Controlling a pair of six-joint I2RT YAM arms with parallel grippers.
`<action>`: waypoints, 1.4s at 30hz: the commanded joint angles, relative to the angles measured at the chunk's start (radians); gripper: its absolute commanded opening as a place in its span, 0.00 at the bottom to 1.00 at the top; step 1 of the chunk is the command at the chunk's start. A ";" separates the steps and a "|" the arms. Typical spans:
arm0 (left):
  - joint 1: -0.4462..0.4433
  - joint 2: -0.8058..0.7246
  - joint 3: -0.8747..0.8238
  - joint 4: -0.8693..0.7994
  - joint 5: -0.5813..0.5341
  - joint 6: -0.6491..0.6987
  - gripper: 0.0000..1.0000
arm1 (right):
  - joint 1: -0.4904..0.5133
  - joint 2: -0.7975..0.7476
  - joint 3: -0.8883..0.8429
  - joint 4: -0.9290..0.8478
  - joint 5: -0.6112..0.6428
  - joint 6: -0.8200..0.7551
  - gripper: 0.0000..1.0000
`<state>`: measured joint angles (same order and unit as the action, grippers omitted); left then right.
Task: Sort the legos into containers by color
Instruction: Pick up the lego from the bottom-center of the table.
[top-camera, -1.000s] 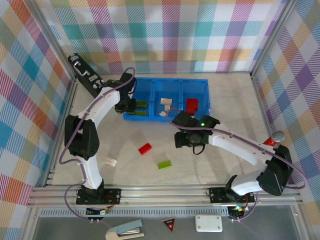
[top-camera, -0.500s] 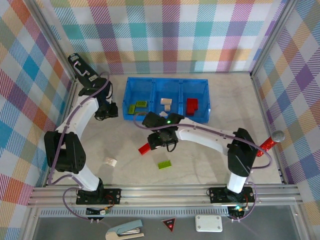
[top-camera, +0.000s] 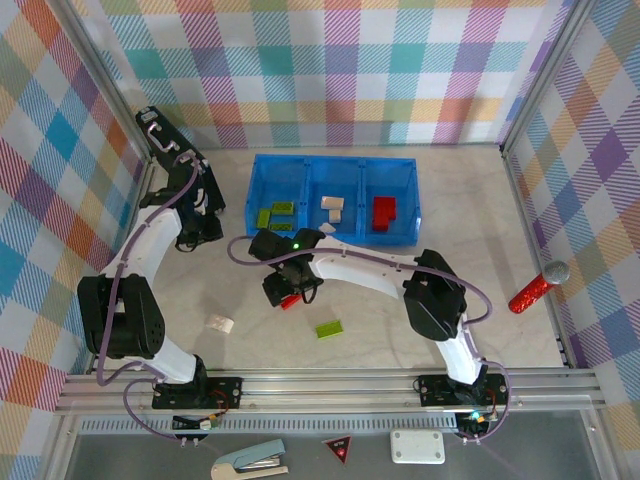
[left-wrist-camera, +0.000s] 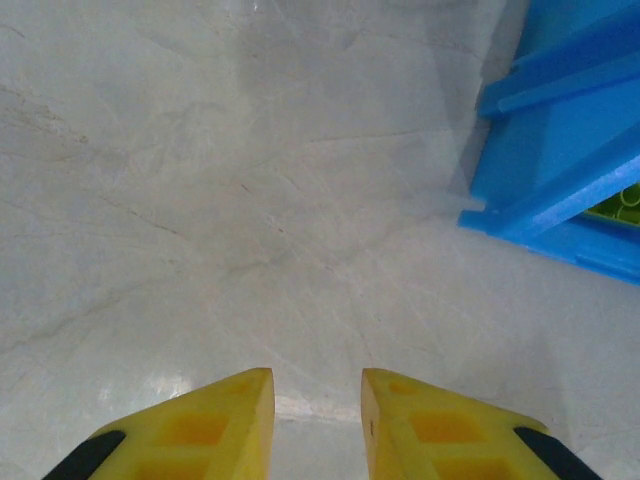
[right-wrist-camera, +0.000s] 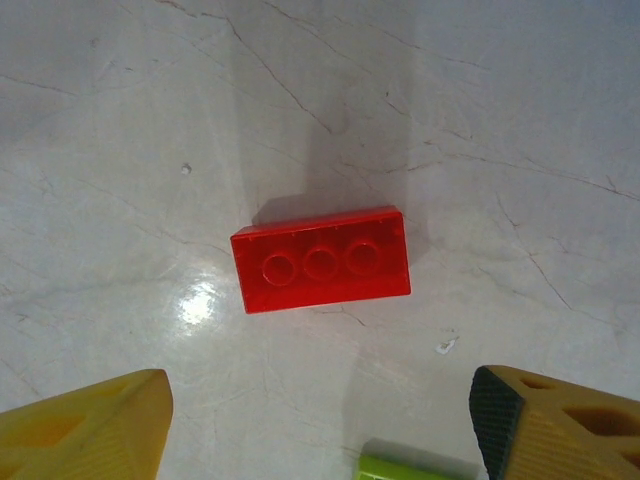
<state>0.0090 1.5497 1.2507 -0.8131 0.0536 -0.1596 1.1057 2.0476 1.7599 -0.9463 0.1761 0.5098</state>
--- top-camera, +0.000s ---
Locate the black briefcase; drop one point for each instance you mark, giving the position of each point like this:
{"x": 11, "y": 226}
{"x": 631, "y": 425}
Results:
{"x": 160, "y": 155}

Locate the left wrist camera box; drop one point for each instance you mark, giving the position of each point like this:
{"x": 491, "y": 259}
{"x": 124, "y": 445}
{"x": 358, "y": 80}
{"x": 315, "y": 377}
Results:
{"x": 199, "y": 200}

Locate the aluminium side rail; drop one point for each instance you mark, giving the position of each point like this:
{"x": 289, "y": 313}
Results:
{"x": 520, "y": 200}
{"x": 144, "y": 175}

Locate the slotted aluminium strip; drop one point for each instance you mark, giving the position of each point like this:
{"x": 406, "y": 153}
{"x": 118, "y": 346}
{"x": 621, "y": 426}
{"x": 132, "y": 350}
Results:
{"x": 300, "y": 425}

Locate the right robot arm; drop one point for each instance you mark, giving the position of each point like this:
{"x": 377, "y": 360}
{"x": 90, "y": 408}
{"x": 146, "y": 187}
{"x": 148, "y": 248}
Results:
{"x": 360, "y": 265}

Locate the blue three-compartment bin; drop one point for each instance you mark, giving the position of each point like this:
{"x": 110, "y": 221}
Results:
{"x": 280, "y": 180}

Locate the small power connector board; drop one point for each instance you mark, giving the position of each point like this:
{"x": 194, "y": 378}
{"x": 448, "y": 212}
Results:
{"x": 207, "y": 424}
{"x": 475, "y": 419}

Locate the aluminium front rail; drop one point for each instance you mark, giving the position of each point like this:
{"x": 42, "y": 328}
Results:
{"x": 325, "y": 390}

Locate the grey-blue stapler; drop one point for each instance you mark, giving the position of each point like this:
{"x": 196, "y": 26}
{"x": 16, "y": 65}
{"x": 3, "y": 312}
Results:
{"x": 250, "y": 457}

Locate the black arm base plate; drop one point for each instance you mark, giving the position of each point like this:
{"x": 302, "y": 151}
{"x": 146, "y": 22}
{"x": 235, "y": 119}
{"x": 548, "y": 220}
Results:
{"x": 435, "y": 390}
{"x": 225, "y": 390}

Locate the aluminium frame post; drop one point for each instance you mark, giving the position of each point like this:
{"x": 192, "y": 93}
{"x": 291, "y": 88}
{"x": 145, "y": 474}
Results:
{"x": 111, "y": 85}
{"x": 545, "y": 75}

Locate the white rectangular plate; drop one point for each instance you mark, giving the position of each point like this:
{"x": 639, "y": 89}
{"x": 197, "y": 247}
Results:
{"x": 417, "y": 446}

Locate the red triangle sign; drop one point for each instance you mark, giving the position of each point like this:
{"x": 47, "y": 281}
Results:
{"x": 339, "y": 447}

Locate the red glitter toy microphone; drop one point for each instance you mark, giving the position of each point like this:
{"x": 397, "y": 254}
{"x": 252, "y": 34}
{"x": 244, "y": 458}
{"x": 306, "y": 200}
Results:
{"x": 532, "y": 295}

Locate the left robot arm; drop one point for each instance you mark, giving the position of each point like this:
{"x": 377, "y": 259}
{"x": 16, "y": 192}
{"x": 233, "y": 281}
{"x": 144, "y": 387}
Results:
{"x": 150, "y": 235}

